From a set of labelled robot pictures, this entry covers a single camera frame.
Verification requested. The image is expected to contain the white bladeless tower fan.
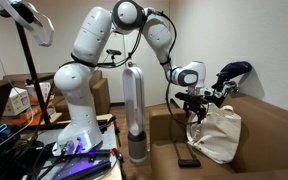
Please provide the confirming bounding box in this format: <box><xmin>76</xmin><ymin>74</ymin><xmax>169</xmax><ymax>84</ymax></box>
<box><xmin>122</xmin><ymin>65</ymin><xmax>149</xmax><ymax>164</ymax></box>

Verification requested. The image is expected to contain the light wooden table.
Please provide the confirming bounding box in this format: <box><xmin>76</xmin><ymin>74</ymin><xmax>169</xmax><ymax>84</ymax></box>
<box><xmin>17</xmin><ymin>113</ymin><xmax>125</xmax><ymax>180</ymax></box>

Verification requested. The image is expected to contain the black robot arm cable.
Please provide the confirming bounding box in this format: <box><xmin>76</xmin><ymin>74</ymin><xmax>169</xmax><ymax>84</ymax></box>
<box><xmin>152</xmin><ymin>9</ymin><xmax>190</xmax><ymax>127</ymax></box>

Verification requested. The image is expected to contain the brown leather armchair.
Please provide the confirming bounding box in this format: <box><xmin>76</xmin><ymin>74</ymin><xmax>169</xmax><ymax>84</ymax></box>
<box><xmin>149</xmin><ymin>93</ymin><xmax>288</xmax><ymax>180</ymax></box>

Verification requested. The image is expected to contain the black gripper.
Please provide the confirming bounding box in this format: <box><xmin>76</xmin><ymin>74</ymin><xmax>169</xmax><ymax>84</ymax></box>
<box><xmin>183</xmin><ymin>93</ymin><xmax>209</xmax><ymax>125</ymax></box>

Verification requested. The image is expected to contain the black tripod pole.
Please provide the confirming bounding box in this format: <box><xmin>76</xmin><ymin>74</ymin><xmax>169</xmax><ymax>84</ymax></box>
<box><xmin>14</xmin><ymin>19</ymin><xmax>52</xmax><ymax>126</ymax></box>

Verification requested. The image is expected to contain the black flat device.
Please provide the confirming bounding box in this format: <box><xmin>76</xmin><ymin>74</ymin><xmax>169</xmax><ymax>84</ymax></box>
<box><xmin>33</xmin><ymin>149</ymin><xmax>118</xmax><ymax>180</ymax></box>

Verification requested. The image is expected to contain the white fabric tote bag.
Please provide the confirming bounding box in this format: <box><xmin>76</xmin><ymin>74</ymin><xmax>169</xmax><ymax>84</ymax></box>
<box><xmin>186</xmin><ymin>103</ymin><xmax>242</xmax><ymax>165</ymax></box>

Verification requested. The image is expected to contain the black camera on stand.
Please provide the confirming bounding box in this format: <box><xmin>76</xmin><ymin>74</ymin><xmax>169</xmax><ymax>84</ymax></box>
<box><xmin>105</xmin><ymin>48</ymin><xmax>123</xmax><ymax>68</ymax></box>

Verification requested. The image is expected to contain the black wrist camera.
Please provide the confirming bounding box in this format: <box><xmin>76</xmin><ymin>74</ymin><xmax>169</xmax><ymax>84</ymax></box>
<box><xmin>174</xmin><ymin>92</ymin><xmax>192</xmax><ymax>102</ymax></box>

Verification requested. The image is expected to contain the black U-lock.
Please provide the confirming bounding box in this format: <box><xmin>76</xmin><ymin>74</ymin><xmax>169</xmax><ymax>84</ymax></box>
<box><xmin>173</xmin><ymin>139</ymin><xmax>202</xmax><ymax>168</ymax></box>

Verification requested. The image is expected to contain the white lamp head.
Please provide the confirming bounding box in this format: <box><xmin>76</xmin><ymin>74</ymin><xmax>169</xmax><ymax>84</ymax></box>
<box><xmin>0</xmin><ymin>0</ymin><xmax>56</xmax><ymax>47</ymax></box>

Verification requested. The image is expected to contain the white printed cardboard box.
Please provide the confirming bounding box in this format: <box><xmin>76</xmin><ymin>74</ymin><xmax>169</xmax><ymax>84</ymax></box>
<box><xmin>25</xmin><ymin>82</ymin><xmax>52</xmax><ymax>102</ymax></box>
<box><xmin>3</xmin><ymin>88</ymin><xmax>31</xmax><ymax>117</ymax></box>

